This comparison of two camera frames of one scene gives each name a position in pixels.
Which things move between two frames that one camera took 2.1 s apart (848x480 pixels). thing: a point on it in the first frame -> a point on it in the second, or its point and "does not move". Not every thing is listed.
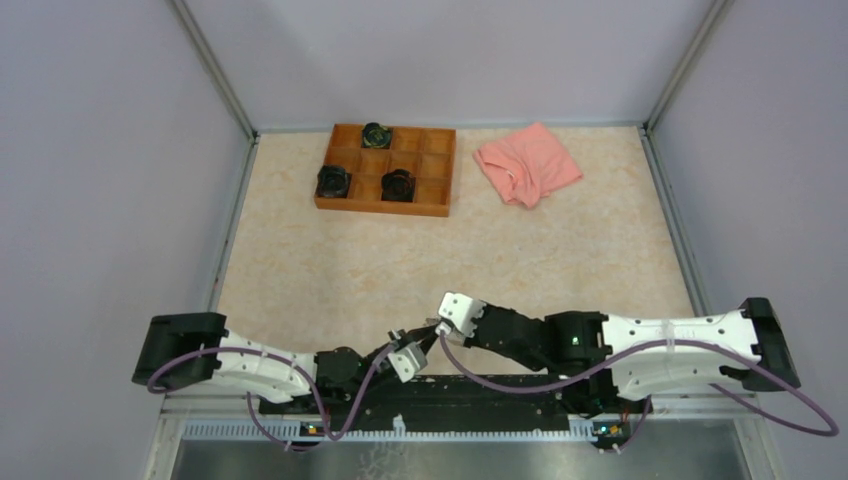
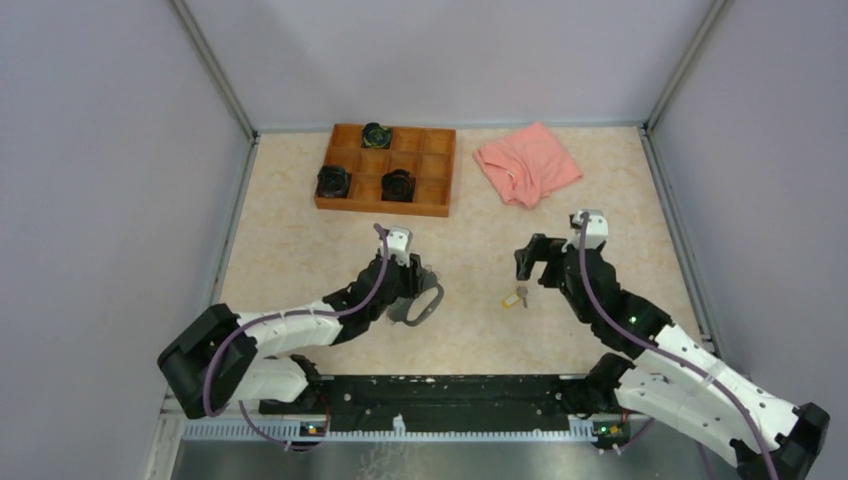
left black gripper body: x=371 y=357 -> x=407 y=284
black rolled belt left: x=333 y=181 does not move
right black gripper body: x=536 y=363 -> x=555 y=268
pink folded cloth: x=528 y=165 does not move
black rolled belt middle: x=398 y=186 does not move
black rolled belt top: x=375 y=135 does not move
